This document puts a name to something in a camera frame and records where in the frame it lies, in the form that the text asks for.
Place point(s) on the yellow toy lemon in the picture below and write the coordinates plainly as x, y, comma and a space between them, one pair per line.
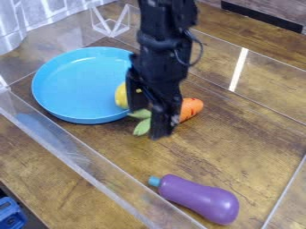
120, 96

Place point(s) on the blue plastic plate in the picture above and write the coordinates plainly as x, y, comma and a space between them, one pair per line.
73, 85

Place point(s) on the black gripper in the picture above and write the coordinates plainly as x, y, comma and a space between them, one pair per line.
156, 71

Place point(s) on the black bar in background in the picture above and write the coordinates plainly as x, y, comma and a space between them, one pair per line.
273, 20

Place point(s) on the blue object at corner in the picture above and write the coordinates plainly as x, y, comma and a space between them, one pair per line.
12, 217

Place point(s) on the purple toy eggplant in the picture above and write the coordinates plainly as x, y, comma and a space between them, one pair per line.
212, 202

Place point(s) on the white curtain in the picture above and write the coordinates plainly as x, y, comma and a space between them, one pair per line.
24, 15

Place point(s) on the orange toy carrot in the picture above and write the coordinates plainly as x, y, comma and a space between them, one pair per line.
191, 108

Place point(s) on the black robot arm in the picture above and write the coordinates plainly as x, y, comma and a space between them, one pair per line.
166, 18

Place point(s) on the clear acrylic enclosure wall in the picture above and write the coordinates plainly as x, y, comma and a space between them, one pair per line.
80, 174

